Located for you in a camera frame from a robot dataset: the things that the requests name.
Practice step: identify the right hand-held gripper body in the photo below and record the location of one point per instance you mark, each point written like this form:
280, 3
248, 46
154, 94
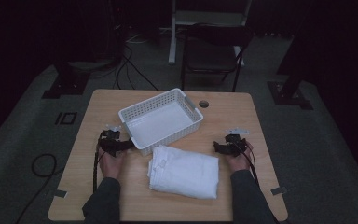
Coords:
236, 143

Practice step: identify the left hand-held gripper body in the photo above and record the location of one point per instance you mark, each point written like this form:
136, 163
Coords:
109, 139

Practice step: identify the person's right hand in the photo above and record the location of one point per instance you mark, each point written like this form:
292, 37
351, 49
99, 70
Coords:
239, 162

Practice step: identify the person's left hand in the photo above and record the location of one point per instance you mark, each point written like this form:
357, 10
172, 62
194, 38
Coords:
112, 165

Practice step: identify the white perforated plastic basket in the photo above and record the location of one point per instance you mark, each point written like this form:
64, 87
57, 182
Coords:
161, 124

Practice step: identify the folded white cloth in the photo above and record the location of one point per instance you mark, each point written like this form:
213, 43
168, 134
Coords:
183, 172

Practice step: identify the grey tape piece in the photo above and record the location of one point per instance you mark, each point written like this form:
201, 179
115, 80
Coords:
278, 190
60, 193

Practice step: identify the black stand base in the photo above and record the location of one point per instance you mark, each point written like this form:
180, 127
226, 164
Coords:
66, 84
289, 93

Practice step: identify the black folding chair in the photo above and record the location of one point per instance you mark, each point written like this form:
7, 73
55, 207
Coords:
211, 56

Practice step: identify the white metal stand frame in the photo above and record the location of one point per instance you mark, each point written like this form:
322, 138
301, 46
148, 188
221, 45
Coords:
175, 28

